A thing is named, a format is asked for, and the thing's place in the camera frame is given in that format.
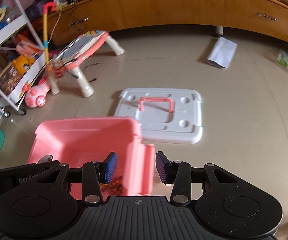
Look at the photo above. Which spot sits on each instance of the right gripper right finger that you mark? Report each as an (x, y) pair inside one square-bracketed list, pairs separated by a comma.
[(177, 173)]

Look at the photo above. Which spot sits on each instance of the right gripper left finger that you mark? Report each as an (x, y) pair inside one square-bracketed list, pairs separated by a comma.
[(95, 173)]

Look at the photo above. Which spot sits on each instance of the pink plastic storage box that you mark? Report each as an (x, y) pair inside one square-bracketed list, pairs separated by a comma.
[(80, 140)]

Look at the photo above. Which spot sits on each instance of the white lid with pink handle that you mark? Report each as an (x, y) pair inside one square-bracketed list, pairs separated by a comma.
[(169, 115)]

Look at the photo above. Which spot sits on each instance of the pink toy pig car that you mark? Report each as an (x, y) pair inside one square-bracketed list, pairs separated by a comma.
[(36, 95)]

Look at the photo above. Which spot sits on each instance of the snack box on shelf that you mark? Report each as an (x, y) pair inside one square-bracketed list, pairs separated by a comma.
[(9, 78)]

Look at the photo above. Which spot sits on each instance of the orange round toy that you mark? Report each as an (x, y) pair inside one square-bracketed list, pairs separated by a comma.
[(22, 64)]

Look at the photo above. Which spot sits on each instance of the pink toy drawing table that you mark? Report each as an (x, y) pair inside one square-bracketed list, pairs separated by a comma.
[(68, 61)]

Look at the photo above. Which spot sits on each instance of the white paper bag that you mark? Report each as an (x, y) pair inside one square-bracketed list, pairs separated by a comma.
[(222, 53)]

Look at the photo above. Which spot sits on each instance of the yellow toy pole pink hook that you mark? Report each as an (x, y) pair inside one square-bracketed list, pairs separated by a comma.
[(50, 6)]

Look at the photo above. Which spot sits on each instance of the wooden cabinet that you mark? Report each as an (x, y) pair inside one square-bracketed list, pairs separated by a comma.
[(268, 17)]

